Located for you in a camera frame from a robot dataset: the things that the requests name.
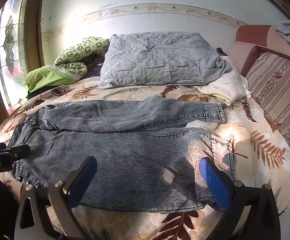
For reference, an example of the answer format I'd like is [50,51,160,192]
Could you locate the green patterned quilt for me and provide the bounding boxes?
[25,36,110,93]

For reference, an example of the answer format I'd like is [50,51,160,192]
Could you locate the wooden window frame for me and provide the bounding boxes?
[20,0,47,68]

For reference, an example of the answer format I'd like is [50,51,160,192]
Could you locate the white pillow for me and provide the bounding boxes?
[194,56,252,106]

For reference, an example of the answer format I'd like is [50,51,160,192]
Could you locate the pink padded headboard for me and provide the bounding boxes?
[236,25,290,77]

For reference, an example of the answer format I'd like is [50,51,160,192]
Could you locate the stained glass window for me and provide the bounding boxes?
[0,0,29,110]

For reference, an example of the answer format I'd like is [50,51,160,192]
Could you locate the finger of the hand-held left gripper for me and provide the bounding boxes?
[7,144,32,161]

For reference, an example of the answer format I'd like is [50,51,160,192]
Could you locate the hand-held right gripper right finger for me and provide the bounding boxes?
[199,157,281,240]

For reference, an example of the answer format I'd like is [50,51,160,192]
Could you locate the dark cloth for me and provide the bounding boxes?
[86,54,106,78]

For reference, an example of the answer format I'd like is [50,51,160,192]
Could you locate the striped floral cushion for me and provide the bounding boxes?
[245,52,290,170]

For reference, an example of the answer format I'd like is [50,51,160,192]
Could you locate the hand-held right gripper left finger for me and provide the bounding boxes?
[17,156,98,240]

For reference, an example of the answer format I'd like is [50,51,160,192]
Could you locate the leaf-printed bed blanket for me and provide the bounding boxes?
[0,76,290,240]

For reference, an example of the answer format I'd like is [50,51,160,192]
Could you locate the grey quilted blanket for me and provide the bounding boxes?
[96,32,233,90]

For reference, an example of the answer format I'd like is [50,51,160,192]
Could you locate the grey-blue denim pants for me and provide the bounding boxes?
[7,95,235,213]

